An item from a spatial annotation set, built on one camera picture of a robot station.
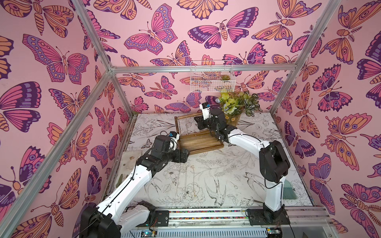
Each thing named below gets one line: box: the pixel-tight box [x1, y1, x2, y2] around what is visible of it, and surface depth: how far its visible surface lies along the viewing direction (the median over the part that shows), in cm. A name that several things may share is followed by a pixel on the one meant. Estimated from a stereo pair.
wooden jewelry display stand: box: [174, 112, 224, 155], surface depth 105 cm
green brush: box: [282, 178, 297, 200], surface depth 82 cm
